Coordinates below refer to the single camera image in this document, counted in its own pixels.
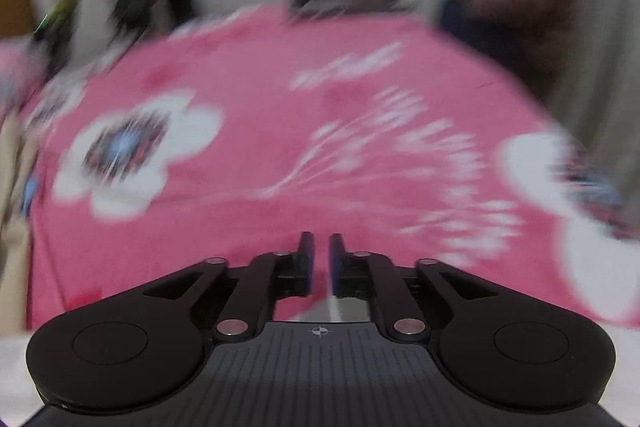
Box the beige garment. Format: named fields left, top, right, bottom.
left=0, top=112, right=42, bottom=333

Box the white bear-print sweatshirt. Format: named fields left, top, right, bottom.
left=0, top=296, right=373, bottom=427

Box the grey curtain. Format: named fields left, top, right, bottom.
left=545, top=0, right=640, bottom=208

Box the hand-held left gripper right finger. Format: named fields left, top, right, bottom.
left=327, top=233, right=501, bottom=343

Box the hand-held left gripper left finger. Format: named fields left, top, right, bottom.
left=142, top=232, right=317, bottom=343

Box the pink floral blanket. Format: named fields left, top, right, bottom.
left=0, top=4, right=640, bottom=338

